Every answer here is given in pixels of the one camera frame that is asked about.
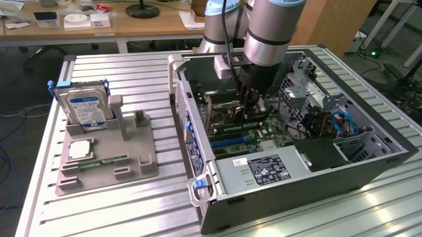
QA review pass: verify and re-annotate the white box with black top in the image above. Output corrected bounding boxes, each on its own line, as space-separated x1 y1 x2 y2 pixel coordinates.
32 11 61 28

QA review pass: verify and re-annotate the wooden desk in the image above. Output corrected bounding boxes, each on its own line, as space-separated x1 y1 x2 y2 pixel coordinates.
0 0 298 54

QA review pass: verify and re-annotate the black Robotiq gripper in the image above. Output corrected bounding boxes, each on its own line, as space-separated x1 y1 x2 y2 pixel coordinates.
237 63 282 99

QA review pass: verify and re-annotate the green RAM stick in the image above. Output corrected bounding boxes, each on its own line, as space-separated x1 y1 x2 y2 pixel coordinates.
77 157 128 170

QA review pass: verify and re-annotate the RAM stick with black chips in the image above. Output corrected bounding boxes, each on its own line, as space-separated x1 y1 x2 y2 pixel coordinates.
213 122 260 134

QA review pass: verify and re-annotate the blue wire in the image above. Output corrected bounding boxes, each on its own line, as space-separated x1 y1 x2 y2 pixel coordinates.
332 112 358 135

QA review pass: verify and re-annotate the green motherboard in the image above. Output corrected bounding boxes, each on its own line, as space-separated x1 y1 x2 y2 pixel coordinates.
197 90 298 160

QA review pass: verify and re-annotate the silver CPU chip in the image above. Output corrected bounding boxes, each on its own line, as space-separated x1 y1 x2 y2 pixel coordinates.
68 142 95 158

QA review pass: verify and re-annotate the wooden cabinet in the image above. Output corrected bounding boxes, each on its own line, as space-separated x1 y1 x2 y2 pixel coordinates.
290 0 378 57

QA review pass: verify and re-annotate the open black PC case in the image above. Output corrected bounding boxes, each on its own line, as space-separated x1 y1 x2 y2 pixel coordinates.
167 48 419 235

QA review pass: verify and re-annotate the white paper stack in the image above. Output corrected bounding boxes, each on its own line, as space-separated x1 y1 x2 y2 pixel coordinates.
179 11 205 30

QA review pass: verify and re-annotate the hard disk in blue caddy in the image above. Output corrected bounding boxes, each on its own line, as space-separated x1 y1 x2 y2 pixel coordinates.
48 78 116 131

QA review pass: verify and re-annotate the white box with round insert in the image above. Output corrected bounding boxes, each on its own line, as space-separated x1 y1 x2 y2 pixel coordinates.
63 13 92 32

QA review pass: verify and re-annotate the graphics card with metal bracket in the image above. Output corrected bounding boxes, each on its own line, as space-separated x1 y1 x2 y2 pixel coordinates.
203 95 268 135

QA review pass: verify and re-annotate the plain white labelled box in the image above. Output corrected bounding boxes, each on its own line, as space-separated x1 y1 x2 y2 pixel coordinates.
89 13 115 29

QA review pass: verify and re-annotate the grey power supply unit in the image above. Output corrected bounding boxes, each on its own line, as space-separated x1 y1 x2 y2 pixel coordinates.
213 145 312 196

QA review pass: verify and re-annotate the blue expansion slot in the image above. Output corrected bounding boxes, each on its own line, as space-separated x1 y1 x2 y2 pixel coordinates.
211 134 249 149

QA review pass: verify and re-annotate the metal disk bay cage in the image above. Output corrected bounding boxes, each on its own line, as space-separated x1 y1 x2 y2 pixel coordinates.
278 59 330 124

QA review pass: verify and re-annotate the black camera cable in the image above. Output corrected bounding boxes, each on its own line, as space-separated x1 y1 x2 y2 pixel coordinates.
220 0 240 82

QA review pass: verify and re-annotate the black round lamp base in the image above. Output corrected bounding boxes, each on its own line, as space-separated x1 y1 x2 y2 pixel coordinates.
124 0 160 18

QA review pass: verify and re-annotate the grey plastic parts rack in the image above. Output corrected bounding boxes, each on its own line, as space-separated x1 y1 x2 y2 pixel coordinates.
53 95 159 197

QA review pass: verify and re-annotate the black floor stand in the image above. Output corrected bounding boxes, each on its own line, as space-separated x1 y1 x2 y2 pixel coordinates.
382 63 422 111

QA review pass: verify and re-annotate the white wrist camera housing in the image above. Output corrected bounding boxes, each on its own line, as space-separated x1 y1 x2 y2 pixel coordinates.
212 55 240 80

